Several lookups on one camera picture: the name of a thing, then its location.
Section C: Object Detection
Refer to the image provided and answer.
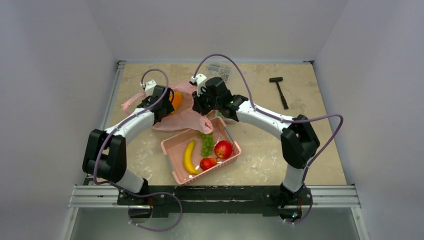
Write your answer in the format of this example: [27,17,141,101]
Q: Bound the orange yellow fake mango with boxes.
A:
[169,91,183,114]

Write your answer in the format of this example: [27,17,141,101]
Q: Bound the pink plastic bag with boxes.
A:
[121,81,215,134]

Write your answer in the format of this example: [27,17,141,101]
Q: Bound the green fake grapes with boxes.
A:
[198,132,215,158]

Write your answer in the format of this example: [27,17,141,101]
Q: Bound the red fake apple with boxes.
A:
[214,140,233,160]

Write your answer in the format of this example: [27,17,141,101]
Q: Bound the yellow fake banana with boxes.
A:
[183,140,200,175]

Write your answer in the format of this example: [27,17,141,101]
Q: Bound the red orange fake pear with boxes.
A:
[199,157,218,171]

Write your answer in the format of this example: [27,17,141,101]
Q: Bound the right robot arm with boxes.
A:
[189,74,320,207]

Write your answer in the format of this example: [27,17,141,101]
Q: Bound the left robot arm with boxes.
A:
[82,85,175,205]

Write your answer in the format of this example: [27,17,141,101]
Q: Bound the green labelled small plastic case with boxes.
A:
[215,110,237,125]

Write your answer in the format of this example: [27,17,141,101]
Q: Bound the pink plastic basket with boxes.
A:
[161,116,242,185]

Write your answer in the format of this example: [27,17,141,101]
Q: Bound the black hammer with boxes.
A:
[268,76,289,110]

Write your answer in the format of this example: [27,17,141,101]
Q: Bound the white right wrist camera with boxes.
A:
[189,73,208,96]

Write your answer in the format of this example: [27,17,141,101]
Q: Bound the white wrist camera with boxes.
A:
[189,73,208,96]
[140,79,157,97]

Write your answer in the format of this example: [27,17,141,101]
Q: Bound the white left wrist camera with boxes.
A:
[140,79,157,97]

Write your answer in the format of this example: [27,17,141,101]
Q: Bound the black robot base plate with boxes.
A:
[117,185,313,221]

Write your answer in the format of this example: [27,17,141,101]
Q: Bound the aluminium table frame rail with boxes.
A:
[69,71,368,240]

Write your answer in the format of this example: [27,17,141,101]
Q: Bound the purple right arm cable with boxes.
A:
[192,53,344,226]

